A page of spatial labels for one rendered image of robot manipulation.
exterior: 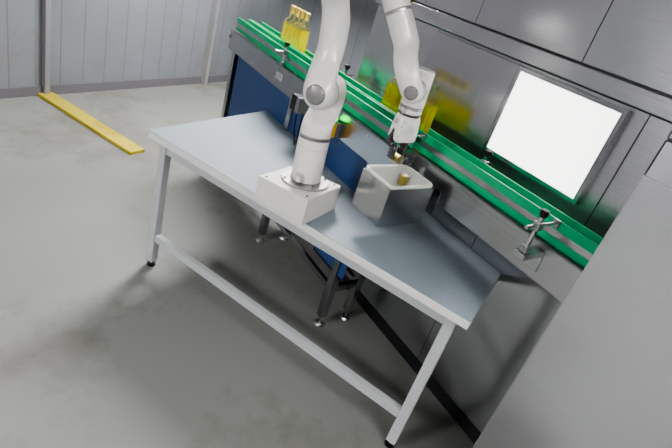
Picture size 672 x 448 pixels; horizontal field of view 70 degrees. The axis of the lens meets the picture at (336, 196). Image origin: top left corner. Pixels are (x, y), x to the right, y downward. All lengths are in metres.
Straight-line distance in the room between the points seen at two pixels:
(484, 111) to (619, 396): 1.10
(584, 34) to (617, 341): 0.99
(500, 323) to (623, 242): 0.84
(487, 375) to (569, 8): 1.43
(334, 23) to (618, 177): 1.05
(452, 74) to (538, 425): 1.34
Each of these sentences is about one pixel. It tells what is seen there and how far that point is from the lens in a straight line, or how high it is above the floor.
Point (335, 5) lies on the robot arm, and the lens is 1.70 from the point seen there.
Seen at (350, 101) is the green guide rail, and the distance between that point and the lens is 2.22.
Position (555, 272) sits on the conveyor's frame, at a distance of 1.66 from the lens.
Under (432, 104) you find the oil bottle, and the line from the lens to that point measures 2.01.
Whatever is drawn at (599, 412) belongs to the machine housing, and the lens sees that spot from 1.51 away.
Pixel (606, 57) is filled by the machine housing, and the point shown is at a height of 1.61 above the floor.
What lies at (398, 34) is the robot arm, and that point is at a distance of 1.67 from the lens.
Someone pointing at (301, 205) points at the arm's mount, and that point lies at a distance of 1.77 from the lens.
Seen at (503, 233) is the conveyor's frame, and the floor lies 1.00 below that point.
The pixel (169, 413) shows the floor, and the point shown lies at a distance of 2.08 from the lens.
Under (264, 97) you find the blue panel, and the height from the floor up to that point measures 0.81.
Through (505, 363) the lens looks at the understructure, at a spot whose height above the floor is 0.45.
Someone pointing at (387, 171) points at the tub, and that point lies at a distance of 1.88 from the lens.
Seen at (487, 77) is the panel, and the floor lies 1.40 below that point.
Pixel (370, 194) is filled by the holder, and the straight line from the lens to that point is 1.78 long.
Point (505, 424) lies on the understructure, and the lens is 1.70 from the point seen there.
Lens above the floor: 1.66
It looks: 26 degrees down
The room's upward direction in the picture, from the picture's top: 18 degrees clockwise
